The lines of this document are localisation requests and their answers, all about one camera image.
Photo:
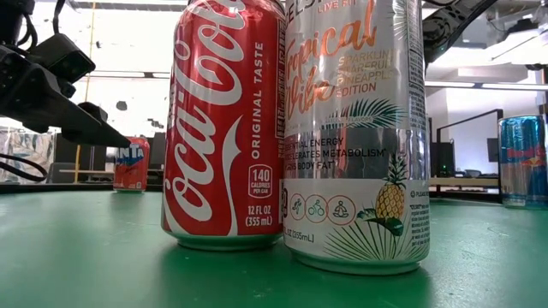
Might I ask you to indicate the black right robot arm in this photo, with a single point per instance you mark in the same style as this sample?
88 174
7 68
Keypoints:
449 25

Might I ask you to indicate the black monitor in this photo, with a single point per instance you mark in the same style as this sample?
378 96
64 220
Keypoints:
68 156
157 149

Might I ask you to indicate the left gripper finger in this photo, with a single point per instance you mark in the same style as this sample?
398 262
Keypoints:
81 124
94 112

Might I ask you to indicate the blue silver Red Bull can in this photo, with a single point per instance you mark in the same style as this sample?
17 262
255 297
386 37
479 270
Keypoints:
522 162

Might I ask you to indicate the green table mat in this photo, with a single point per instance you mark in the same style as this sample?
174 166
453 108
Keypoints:
85 256

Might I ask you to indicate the white Celsius energy can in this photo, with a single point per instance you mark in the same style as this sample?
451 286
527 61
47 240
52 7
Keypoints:
355 149

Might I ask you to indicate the red Coca-Cola can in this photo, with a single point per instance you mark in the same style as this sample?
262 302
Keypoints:
222 128

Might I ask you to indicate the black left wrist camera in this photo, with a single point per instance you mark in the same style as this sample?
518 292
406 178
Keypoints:
64 57

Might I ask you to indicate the black desktop computer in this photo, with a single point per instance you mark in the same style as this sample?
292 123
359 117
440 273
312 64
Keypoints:
443 158

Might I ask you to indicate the grey patterned tarp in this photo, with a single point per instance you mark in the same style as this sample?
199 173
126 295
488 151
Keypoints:
25 145

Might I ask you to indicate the red Fanta strawberry can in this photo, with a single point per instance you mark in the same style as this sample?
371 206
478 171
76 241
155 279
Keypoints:
131 167

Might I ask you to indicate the black aluminium table frame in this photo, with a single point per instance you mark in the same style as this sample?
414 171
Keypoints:
64 188

